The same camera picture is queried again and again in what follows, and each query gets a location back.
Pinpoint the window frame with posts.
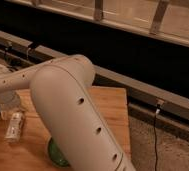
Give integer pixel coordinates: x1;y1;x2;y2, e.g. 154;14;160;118
7;0;189;47

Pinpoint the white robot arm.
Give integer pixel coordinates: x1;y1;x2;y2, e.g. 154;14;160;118
0;54;136;171

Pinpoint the green ceramic bowl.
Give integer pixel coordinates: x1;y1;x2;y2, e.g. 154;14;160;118
47;139;70;167

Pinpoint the black hanging cable right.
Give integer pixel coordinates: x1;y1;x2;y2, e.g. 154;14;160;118
152;103;162;171

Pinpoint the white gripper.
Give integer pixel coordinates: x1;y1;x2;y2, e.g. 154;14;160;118
0;101;21;113

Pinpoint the small white plastic bottle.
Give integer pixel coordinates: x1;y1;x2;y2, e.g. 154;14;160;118
5;112;25;142

